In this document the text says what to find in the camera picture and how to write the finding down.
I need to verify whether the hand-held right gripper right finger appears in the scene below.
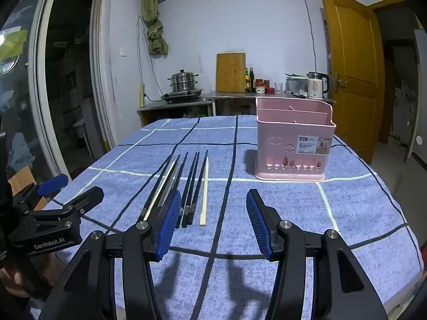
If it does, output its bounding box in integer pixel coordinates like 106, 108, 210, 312
246, 189, 389, 320

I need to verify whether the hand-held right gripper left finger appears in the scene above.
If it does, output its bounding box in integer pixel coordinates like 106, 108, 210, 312
38, 190, 182, 320

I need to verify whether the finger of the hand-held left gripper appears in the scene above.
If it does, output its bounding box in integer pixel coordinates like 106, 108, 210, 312
31, 186, 105, 229
13, 174, 70, 212

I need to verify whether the row of chopsticks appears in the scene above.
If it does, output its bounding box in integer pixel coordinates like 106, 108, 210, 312
143, 160, 177, 222

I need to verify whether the pale wooden chopstick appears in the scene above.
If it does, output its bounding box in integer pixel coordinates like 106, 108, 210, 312
199, 158, 209, 226

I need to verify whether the pink plastic cutlery holder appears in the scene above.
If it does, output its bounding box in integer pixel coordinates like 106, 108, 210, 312
254, 97, 337, 182

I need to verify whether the person's left hand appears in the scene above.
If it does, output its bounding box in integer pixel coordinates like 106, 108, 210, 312
0, 267, 25, 296

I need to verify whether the blue checked tablecloth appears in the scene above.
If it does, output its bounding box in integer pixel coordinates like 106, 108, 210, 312
43, 115, 424, 320

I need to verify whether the low metal stand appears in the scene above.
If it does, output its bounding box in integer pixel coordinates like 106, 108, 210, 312
137, 97, 214, 127

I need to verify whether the black induction cooker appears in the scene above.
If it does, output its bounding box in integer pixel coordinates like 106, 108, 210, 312
161, 88, 203, 102

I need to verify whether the steel shelf table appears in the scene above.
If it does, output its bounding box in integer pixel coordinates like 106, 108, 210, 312
202, 91, 337, 118

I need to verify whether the steel steamer pot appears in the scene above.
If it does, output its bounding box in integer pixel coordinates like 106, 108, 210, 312
168, 69, 200, 93

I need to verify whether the clear plastic storage container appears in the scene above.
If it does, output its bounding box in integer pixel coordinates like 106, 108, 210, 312
285, 73, 309, 97

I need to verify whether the white electric kettle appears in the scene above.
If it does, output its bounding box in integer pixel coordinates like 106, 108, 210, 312
307, 71, 330, 99

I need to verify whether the wooden cutting board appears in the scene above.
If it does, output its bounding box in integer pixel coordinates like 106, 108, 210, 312
215, 52, 247, 93

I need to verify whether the yellow wooden door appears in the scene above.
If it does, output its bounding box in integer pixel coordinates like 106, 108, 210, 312
318, 0, 384, 164

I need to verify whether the hanging green cloth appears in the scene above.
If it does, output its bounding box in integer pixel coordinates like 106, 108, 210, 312
142, 0, 169, 55

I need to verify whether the grey refrigerator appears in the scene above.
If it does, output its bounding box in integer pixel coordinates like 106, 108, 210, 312
404, 28, 427, 164

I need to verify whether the white door frame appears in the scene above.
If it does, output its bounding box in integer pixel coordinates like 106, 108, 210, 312
28, 0, 116, 181

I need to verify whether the black wall cable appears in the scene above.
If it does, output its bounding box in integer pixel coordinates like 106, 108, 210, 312
300, 0, 331, 72

